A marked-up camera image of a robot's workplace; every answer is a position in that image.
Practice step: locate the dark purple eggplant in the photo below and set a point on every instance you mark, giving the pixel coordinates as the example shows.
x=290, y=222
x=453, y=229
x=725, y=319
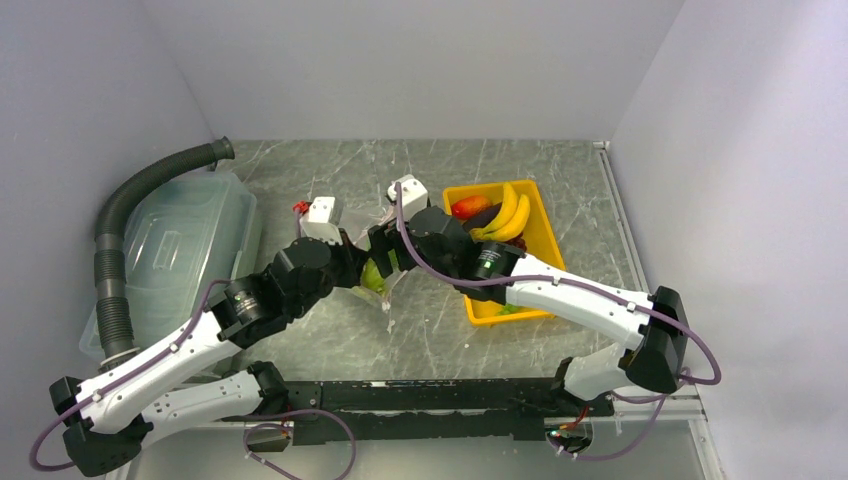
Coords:
x=483, y=218

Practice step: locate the green grape bunch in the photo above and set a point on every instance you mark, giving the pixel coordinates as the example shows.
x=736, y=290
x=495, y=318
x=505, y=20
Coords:
x=508, y=309

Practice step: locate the celery stalk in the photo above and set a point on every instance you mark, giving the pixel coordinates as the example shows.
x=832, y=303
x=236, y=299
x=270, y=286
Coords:
x=373, y=298

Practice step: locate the clear plastic storage box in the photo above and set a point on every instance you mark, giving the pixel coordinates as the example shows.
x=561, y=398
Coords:
x=195, y=229

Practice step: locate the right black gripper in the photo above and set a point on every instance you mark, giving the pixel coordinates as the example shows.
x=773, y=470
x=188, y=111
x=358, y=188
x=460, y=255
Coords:
x=383, y=239

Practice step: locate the clear zip top bag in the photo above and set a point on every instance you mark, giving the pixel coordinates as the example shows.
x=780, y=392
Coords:
x=364, y=228

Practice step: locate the green bumpy citrus fruit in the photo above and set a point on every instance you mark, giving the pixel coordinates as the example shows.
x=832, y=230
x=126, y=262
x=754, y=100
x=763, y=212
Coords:
x=372, y=279

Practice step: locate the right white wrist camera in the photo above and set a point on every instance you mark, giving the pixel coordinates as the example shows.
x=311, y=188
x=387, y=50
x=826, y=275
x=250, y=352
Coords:
x=409, y=194

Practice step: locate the yellow plastic tray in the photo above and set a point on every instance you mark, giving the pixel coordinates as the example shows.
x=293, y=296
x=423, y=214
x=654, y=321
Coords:
x=538, y=236

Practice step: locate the yellow banana bunch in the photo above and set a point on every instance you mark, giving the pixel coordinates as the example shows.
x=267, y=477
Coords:
x=510, y=221

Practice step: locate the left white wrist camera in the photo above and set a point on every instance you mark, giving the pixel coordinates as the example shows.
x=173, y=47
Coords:
x=319, y=219

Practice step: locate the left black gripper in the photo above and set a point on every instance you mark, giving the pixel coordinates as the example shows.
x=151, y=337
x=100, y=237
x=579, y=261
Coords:
x=352, y=258

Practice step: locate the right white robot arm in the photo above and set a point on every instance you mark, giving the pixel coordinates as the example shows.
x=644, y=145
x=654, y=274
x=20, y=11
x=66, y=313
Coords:
x=647, y=330

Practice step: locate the red mango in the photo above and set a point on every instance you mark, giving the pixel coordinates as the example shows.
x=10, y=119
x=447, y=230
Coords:
x=466, y=208

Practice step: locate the purple grape bunch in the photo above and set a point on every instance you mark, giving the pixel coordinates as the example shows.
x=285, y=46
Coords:
x=519, y=243

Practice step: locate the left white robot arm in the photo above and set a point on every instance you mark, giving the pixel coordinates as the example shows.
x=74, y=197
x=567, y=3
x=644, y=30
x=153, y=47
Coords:
x=111, y=418

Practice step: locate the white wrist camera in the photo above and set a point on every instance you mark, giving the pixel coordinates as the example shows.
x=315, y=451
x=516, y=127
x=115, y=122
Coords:
x=319, y=219
x=409, y=194

